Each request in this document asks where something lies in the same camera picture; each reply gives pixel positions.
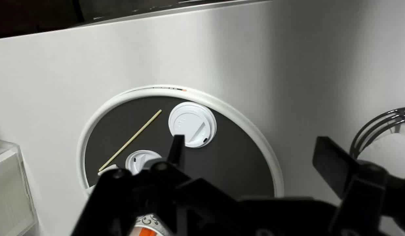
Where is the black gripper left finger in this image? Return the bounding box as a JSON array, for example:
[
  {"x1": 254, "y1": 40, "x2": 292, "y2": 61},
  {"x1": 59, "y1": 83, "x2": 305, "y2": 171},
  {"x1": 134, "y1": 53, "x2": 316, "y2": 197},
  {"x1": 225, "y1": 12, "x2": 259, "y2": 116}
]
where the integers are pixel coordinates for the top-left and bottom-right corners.
[{"x1": 165, "y1": 133, "x2": 186, "y2": 166}]

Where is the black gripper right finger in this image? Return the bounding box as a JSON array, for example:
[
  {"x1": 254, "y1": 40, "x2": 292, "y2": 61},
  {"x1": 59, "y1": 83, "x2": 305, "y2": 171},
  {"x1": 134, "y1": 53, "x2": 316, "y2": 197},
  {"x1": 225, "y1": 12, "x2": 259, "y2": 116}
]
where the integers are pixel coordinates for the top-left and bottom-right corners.
[{"x1": 312, "y1": 136, "x2": 362, "y2": 201}]

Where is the round black white-rimmed tray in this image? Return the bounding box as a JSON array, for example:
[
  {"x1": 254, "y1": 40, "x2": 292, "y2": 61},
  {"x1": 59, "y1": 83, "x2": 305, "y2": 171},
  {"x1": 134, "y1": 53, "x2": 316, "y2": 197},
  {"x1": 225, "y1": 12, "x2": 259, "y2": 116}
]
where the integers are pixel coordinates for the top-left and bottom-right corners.
[{"x1": 76, "y1": 84, "x2": 286, "y2": 201}]

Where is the patterned paper cup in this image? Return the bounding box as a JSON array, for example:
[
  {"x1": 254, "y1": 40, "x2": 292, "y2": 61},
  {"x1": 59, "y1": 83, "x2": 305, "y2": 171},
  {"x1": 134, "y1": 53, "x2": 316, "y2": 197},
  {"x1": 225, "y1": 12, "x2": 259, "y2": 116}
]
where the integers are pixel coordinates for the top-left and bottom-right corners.
[{"x1": 130, "y1": 212, "x2": 169, "y2": 236}]

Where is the thin wooden stir stick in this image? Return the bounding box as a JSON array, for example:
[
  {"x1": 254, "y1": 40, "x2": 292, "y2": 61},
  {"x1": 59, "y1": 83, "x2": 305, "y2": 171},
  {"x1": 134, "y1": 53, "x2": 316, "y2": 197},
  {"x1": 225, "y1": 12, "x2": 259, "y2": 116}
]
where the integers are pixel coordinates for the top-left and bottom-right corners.
[{"x1": 97, "y1": 109, "x2": 164, "y2": 174}]

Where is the translucent white box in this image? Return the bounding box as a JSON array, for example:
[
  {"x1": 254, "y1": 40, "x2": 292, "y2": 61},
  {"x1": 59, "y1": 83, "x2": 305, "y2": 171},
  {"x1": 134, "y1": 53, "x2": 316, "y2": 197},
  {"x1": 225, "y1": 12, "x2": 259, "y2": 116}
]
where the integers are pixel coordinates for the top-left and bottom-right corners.
[{"x1": 0, "y1": 139, "x2": 39, "y2": 236}]

